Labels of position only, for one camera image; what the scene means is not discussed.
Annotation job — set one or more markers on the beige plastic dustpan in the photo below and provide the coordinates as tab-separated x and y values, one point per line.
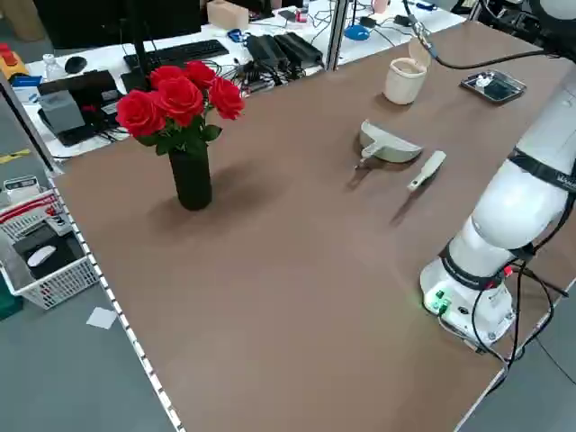
391	148

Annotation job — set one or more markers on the metal tray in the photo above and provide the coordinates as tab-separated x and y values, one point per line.
495	87

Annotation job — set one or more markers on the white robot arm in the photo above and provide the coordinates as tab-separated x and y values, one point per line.
517	207

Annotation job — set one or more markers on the black cylindrical vase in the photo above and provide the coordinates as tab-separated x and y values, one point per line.
191	184

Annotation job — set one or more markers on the beige hand brush black bristles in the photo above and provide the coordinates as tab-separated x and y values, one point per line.
429	168

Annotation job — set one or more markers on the red rose bouquet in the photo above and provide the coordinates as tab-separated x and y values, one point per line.
180	96

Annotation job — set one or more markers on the black power brick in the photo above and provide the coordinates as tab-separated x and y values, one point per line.
299	47
265	49

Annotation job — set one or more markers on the black keyboard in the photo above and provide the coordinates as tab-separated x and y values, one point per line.
180	54

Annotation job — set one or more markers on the blue rounded object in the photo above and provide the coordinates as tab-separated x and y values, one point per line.
357	32

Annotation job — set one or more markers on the white bottle red label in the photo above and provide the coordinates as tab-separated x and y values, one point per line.
301	15

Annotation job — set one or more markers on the dark smartphone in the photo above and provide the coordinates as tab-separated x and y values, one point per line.
288	15

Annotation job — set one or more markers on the small black adapter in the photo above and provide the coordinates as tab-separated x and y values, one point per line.
368	22
403	20

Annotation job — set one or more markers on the white paper sheet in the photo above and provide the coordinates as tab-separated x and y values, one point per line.
101	318

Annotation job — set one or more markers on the black mouse pad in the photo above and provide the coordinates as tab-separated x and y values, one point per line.
63	252

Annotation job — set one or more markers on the pink cup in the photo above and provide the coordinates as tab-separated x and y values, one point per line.
381	5

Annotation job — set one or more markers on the black desk device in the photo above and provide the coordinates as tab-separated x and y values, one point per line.
96	83

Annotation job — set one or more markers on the white plastic basket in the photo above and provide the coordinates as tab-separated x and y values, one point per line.
58	288

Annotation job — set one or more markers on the white desk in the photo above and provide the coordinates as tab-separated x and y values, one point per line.
105	56

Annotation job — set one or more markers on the grey box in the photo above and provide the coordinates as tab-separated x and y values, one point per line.
63	110

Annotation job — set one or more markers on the white computer mouse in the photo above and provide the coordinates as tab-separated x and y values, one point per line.
41	255

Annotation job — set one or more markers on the red and white carton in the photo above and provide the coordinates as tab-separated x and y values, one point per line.
27	211

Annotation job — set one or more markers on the black computer mouse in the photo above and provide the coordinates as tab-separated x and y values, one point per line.
75	64

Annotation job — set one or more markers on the black monitor with stand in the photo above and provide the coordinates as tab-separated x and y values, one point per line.
112	18

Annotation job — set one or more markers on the white digital scale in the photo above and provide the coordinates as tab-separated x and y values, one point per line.
20	184

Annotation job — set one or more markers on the clear plastic bottle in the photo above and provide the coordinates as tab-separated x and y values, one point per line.
51	69

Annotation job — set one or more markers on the blue and white box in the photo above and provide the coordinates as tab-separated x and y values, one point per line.
27	90

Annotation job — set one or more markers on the green box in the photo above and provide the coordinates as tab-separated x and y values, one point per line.
9	306

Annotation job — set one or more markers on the yellow box with red buttons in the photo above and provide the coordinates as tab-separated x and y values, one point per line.
13	67

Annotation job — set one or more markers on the brown cardboard box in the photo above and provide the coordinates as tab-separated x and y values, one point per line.
27	20

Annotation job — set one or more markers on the aluminium post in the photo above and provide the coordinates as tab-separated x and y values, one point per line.
335	36

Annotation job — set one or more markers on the aluminium table edge rail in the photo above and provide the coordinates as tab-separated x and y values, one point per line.
118	315

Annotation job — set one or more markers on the aluminium frame bar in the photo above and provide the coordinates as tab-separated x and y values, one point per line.
33	135

